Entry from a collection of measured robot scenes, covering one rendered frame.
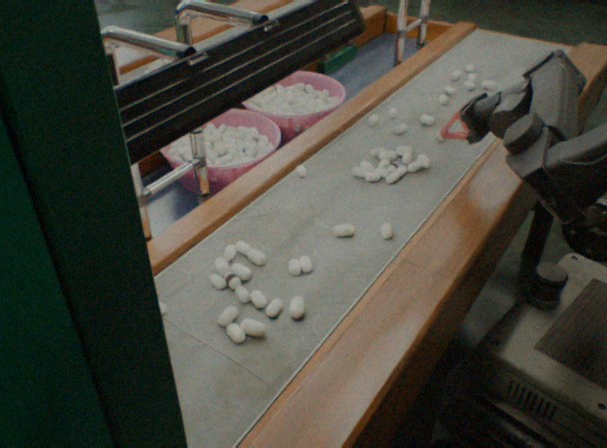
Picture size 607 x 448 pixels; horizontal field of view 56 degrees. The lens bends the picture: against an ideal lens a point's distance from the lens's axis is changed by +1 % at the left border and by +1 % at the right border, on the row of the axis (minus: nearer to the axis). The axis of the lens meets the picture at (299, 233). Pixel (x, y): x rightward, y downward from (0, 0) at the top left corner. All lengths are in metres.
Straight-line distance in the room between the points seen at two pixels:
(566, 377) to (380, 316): 0.50
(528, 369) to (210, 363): 0.66
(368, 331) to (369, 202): 0.36
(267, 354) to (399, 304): 0.21
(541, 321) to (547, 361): 0.11
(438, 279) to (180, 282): 0.41
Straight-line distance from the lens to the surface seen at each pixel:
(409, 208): 1.11
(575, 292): 1.43
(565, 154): 0.64
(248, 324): 0.83
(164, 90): 0.69
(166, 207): 1.23
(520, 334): 1.29
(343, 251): 0.99
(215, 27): 1.98
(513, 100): 1.07
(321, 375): 0.77
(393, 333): 0.82
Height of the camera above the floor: 1.37
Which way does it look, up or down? 38 degrees down
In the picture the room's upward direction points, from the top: straight up
